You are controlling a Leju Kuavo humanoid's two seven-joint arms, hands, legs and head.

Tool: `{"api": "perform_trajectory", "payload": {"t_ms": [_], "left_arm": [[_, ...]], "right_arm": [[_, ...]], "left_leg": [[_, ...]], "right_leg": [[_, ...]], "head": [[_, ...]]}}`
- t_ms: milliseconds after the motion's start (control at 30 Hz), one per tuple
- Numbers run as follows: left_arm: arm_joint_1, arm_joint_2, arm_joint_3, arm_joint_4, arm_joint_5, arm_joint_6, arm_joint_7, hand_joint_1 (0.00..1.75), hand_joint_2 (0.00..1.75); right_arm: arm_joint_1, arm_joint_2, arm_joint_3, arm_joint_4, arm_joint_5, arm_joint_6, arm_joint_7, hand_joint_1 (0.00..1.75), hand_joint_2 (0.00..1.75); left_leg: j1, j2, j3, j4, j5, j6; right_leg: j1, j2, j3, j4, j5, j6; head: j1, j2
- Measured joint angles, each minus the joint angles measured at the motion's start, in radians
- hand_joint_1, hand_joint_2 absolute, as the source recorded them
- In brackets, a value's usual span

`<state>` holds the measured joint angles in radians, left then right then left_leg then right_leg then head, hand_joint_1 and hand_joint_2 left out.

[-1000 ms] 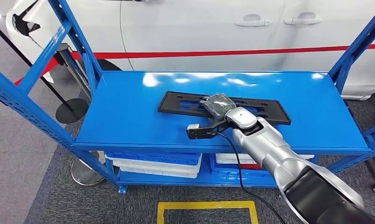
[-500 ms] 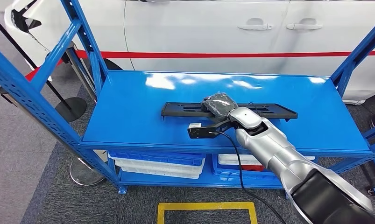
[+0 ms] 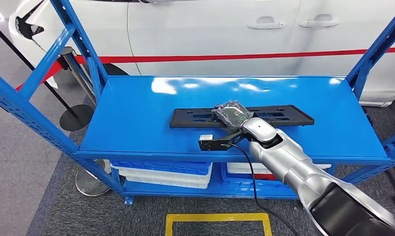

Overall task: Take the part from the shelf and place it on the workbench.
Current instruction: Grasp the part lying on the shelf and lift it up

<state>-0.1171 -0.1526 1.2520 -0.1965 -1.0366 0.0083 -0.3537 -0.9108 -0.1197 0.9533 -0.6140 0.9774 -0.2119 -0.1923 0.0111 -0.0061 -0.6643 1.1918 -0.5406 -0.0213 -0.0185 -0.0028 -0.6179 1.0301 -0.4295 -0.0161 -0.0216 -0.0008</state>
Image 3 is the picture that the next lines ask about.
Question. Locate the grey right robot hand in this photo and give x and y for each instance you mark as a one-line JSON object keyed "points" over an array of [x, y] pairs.
{"points": [[231, 114]]}

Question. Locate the black plastic plate bracket part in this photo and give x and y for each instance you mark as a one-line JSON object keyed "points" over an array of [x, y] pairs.
{"points": [[184, 121]]}

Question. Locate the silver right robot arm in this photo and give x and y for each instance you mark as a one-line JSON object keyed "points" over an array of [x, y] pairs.
{"points": [[282, 156]]}

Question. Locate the blue metal shelf rack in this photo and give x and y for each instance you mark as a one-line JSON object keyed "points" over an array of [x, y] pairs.
{"points": [[135, 114]]}

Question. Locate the white plastic crate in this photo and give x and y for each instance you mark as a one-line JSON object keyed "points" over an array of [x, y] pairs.
{"points": [[158, 176], [164, 184], [243, 166], [246, 171]]}

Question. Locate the long red barrier belt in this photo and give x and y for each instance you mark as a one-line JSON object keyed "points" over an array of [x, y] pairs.
{"points": [[216, 57]]}

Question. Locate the blue plastic crate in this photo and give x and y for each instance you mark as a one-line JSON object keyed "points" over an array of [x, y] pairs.
{"points": [[239, 182], [158, 166]]}

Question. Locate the red item in crate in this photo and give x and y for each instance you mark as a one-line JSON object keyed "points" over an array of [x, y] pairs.
{"points": [[265, 177]]}

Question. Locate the white car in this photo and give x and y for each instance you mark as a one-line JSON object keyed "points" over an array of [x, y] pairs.
{"points": [[200, 32]]}

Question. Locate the short red barrier belt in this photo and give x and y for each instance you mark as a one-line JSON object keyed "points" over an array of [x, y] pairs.
{"points": [[44, 75]]}

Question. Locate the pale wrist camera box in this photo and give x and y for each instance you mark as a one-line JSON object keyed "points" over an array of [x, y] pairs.
{"points": [[206, 137]]}

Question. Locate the black stanchion post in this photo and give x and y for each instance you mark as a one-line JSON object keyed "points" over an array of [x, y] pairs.
{"points": [[76, 119]]}

